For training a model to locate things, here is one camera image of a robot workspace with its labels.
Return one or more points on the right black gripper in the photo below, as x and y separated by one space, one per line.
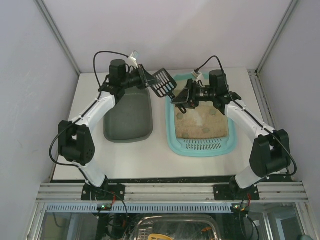
188 91

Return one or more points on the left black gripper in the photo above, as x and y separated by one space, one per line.
143 77

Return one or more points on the black litter scoop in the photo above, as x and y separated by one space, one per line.
165 84

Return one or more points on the grey plastic bin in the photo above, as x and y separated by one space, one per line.
131 120

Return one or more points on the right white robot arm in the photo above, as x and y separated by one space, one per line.
270 152

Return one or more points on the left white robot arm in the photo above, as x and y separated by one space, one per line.
74 140

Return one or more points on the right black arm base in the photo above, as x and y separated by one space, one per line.
232 192

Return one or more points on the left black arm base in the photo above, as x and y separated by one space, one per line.
107 192

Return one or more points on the teal litter box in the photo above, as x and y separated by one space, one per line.
221 140

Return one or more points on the yellow plastic object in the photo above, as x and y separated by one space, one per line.
156 236

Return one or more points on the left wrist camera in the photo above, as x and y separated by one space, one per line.
132 59

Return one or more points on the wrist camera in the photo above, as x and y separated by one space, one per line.
198 76
132 59

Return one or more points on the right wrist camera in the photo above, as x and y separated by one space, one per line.
198 76

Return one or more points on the metal wire basket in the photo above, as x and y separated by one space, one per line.
177 227

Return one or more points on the aluminium mounting rail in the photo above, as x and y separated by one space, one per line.
267 192

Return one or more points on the perforated cable tray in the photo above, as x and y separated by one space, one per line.
138 208

